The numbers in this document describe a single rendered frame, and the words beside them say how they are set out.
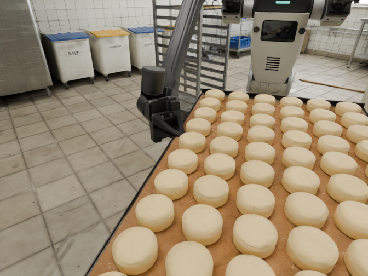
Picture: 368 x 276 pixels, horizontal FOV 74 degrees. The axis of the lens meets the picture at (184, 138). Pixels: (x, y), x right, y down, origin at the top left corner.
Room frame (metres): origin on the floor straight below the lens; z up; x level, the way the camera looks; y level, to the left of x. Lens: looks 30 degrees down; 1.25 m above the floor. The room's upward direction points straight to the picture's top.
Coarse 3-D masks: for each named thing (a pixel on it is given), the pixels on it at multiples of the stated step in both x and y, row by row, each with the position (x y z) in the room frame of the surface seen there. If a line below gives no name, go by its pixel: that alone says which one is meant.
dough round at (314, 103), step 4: (308, 100) 0.55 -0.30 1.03; (312, 100) 0.55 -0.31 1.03; (316, 100) 0.55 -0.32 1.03; (320, 100) 0.55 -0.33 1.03; (324, 100) 0.55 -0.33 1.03; (308, 104) 0.54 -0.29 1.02; (312, 104) 0.53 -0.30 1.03; (316, 104) 0.53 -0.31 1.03; (320, 104) 0.53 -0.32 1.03; (324, 104) 0.53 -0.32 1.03; (328, 104) 0.53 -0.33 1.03; (308, 108) 0.53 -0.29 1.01; (312, 108) 0.52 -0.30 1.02; (316, 108) 0.52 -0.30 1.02; (320, 108) 0.51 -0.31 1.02; (324, 108) 0.51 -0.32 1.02; (328, 108) 0.52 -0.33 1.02
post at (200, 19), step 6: (198, 18) 2.35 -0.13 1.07; (198, 24) 2.35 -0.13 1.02; (198, 30) 2.35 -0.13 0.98; (198, 36) 2.35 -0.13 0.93; (198, 42) 2.35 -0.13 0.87; (198, 48) 2.35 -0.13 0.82; (198, 54) 2.34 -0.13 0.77; (198, 60) 2.34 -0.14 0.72; (198, 66) 2.34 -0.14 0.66; (198, 72) 2.34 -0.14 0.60; (198, 78) 2.34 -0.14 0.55; (198, 84) 2.34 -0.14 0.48; (198, 90) 2.34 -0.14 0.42; (198, 96) 2.35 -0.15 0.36
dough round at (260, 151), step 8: (248, 144) 0.37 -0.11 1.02; (256, 144) 0.37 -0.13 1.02; (264, 144) 0.37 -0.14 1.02; (248, 152) 0.35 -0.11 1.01; (256, 152) 0.34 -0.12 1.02; (264, 152) 0.34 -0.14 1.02; (272, 152) 0.34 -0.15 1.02; (248, 160) 0.34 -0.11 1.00; (264, 160) 0.33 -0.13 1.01; (272, 160) 0.33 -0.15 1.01
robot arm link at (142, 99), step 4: (140, 96) 0.60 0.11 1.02; (144, 96) 0.59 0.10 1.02; (148, 96) 0.58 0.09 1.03; (152, 96) 0.58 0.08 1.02; (140, 100) 0.58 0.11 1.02; (144, 100) 0.57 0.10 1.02; (148, 100) 0.56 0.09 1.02; (136, 104) 0.59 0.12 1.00; (140, 104) 0.57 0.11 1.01; (144, 104) 0.56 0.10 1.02; (140, 108) 0.57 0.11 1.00
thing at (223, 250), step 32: (224, 96) 0.63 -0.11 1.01; (192, 192) 0.27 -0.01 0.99; (288, 192) 0.27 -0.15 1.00; (320, 192) 0.27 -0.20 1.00; (128, 224) 0.22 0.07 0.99; (224, 224) 0.22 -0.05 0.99; (288, 224) 0.21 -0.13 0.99; (160, 256) 0.17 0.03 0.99; (224, 256) 0.17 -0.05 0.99; (288, 256) 0.17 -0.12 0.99
